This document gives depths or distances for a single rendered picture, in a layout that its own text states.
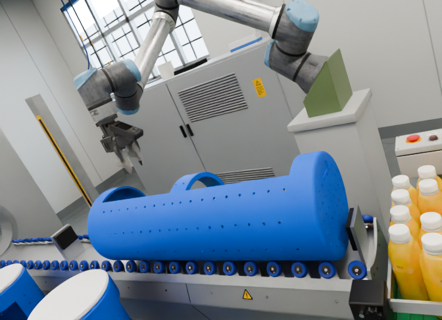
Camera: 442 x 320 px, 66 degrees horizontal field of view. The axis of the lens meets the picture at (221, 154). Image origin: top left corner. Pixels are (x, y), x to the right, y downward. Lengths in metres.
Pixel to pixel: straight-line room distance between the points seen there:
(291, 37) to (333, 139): 0.48
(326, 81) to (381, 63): 2.12
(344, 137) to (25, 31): 5.64
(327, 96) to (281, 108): 1.06
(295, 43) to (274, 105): 1.12
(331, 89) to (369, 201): 0.55
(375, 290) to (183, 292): 0.66
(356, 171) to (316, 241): 0.86
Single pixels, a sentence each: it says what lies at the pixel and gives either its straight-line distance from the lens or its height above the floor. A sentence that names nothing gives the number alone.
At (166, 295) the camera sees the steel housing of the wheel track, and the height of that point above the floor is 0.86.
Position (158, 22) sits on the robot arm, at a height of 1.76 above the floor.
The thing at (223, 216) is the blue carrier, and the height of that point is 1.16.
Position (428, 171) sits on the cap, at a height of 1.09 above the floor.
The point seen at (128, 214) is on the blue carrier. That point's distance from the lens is 1.19.
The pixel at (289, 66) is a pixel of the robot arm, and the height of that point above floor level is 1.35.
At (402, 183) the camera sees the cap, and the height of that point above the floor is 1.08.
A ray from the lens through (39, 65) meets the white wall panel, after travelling 6.38.
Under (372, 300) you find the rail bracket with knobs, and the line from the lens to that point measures 0.81.
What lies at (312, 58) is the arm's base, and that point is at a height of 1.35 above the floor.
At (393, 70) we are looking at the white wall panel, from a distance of 3.66.
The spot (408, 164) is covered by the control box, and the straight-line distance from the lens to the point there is 1.14.
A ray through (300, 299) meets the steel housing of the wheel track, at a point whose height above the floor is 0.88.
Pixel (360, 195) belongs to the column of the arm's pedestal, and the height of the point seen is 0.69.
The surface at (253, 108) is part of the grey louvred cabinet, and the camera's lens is 2.72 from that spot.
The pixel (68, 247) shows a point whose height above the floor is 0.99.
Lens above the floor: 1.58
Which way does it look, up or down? 17 degrees down
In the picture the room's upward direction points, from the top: 24 degrees counter-clockwise
